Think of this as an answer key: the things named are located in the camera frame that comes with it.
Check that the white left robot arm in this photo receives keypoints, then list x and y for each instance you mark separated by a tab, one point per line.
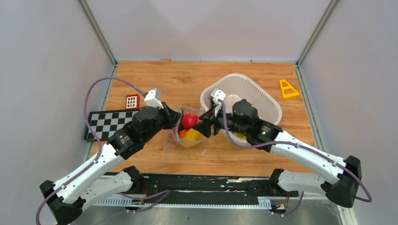
68	197

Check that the black white checkerboard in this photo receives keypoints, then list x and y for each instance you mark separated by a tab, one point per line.
105	123

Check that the clear zip top bag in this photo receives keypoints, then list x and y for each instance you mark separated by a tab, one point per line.
171	139

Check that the red toy apple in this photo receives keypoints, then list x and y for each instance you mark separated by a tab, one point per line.
189	120

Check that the yellow toy frame block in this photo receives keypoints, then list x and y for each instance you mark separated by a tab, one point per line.
287	90

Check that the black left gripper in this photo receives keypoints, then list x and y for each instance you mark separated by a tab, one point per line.
172	116

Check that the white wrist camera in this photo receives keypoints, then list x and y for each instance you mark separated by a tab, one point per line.
152	98
216	95

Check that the red toy window block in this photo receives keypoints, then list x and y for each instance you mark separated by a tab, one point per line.
132	102

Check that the orange toy pumpkin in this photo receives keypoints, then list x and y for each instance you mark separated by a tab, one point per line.
182	133

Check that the yellow toy lemon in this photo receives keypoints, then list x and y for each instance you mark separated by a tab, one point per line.
241	136

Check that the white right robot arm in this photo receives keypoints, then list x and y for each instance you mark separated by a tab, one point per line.
335	177

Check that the yellow toy mango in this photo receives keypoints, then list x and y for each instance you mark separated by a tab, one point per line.
192	136

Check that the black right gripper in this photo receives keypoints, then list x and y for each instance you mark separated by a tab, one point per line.
205	127

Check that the white plastic basket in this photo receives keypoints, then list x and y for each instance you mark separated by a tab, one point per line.
238	87

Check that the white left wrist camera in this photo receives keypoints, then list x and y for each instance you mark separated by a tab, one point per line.
152	98

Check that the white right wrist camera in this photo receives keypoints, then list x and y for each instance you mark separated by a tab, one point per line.
216	95

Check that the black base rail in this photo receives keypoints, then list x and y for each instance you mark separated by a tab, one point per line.
206	191

